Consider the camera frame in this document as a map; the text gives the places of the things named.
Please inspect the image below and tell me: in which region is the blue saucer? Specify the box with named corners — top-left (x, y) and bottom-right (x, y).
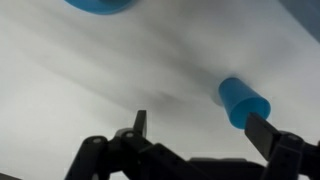
top-left (64, 0), bottom-right (138, 15)

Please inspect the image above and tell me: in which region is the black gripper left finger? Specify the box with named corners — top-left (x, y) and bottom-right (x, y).
top-left (65, 110), bottom-right (211, 180)

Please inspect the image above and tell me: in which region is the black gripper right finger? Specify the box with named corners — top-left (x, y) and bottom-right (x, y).
top-left (245, 113), bottom-right (320, 180)

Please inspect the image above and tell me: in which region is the small blue cup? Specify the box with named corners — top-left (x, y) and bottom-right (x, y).
top-left (218, 77), bottom-right (271, 129)

